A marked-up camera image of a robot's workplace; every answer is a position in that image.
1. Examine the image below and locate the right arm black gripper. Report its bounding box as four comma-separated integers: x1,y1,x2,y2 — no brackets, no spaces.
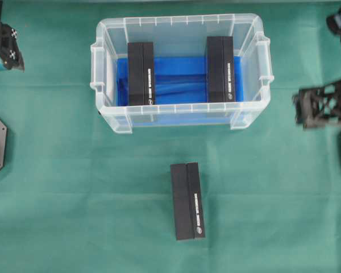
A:
292,9,341,129

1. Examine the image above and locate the clear plastic storage bin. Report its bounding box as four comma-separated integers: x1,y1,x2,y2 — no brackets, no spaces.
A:
90,14,274,134

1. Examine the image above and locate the green table cloth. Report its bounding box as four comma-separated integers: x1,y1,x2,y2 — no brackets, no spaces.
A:
0,1,341,272

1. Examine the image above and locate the blue liner sheet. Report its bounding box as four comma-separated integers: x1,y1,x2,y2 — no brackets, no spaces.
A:
117,56,233,127

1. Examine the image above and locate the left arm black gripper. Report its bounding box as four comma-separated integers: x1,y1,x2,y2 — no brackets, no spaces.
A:
0,22,25,71

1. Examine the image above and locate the black camera box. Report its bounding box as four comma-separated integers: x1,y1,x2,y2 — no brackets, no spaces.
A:
206,36,236,103
127,42,156,106
170,162,206,241

